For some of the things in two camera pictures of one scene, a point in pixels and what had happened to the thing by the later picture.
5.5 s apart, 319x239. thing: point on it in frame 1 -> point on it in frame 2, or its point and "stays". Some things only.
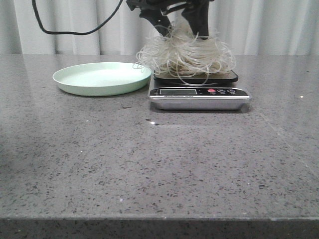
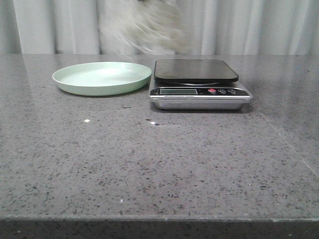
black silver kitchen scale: [215, 91] stays
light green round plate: [101, 78] stays
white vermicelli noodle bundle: [180, 51] -> [153, 27]
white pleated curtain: [251, 27] stays
